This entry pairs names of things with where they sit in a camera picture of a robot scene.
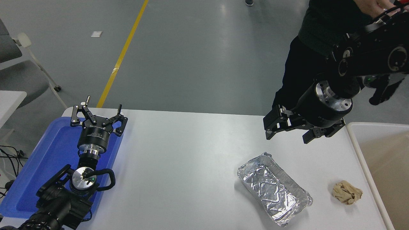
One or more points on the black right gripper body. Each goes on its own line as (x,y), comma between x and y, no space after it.
(308,107)

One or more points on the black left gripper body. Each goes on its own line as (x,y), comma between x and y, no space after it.
(94,135)

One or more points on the silver foil tray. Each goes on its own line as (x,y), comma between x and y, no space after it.
(273,188)

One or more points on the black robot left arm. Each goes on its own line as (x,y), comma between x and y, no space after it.
(57,204)

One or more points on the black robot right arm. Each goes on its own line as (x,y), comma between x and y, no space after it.
(367,54)

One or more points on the person's hand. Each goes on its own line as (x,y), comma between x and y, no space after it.
(374,6)

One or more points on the person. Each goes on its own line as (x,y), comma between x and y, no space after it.
(306,64)

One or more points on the blue plastic tray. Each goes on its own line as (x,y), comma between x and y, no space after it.
(48,153)

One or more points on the crumpled tan paper ball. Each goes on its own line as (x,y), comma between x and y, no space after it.
(346,192)

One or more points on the large pale bin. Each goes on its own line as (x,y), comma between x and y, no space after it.
(383,159)

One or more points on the grey office chair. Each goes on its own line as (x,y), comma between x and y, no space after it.
(22,76)

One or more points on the white side table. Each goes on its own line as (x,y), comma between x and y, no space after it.
(9,102)

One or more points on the white paper scrap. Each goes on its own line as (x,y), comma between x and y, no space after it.
(96,34)

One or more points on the person's dark shoe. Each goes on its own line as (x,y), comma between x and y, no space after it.
(249,2)

